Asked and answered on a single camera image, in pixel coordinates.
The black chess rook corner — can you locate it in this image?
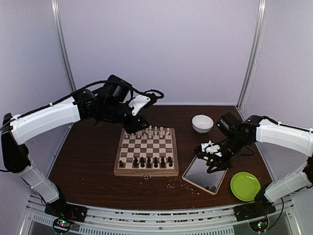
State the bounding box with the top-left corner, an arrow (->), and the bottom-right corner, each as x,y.
118,160 -> 125,168

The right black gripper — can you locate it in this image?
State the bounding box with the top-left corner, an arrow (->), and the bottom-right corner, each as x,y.
206,135 -> 248,174

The green plate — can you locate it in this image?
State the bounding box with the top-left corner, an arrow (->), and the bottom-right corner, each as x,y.
230,172 -> 261,202

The aluminium frame post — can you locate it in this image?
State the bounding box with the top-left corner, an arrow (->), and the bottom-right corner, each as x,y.
236,0 -> 268,112
51,0 -> 76,92

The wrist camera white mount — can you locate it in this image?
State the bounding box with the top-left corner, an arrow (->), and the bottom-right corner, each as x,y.
128,94 -> 157,116
194,141 -> 222,158

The pile of dark chess pieces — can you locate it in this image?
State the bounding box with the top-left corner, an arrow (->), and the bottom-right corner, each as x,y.
206,186 -> 216,192

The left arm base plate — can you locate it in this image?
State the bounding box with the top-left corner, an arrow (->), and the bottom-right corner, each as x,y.
45,204 -> 88,222

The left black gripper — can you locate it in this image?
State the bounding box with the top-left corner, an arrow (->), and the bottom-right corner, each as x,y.
103,100 -> 150,134

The metal tray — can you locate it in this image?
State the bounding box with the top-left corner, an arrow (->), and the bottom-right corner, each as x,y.
182,156 -> 227,195

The wooden chess board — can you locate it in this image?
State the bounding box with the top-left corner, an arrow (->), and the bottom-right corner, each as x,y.
113,128 -> 179,177

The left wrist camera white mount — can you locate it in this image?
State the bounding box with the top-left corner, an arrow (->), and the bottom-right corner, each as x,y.
128,94 -> 157,116

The white ceramic bowl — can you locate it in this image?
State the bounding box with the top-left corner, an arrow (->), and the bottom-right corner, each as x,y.
192,115 -> 214,134

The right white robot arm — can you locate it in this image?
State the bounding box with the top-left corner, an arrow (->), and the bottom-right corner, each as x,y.
203,113 -> 313,216

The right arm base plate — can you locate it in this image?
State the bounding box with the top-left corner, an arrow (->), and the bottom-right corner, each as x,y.
233,202 -> 276,222

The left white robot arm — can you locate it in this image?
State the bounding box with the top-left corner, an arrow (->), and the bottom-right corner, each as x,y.
1,75 -> 164,217

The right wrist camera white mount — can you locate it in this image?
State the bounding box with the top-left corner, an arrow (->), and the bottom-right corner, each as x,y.
194,141 -> 222,158

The left aluminium frame post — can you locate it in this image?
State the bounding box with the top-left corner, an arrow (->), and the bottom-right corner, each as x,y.
51,0 -> 76,92

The right aluminium frame post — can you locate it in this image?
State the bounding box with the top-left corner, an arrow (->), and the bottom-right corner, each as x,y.
236,0 -> 268,112

